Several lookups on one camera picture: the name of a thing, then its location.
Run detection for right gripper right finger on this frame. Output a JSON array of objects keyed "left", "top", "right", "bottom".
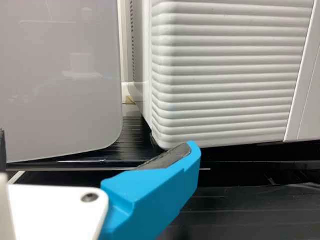
[{"left": 99, "top": 140, "right": 202, "bottom": 240}]

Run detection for black platform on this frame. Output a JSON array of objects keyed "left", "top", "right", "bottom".
[
  {"left": 172, "top": 182, "right": 320, "bottom": 240},
  {"left": 6, "top": 115, "right": 212, "bottom": 173}
]

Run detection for incubator door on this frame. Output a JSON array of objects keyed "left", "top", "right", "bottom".
[{"left": 148, "top": 0, "right": 320, "bottom": 149}]

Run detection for white box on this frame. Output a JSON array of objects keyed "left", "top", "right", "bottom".
[{"left": 0, "top": 0, "right": 124, "bottom": 164}]

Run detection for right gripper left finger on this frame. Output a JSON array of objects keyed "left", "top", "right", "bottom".
[{"left": 0, "top": 128, "right": 7, "bottom": 173}]

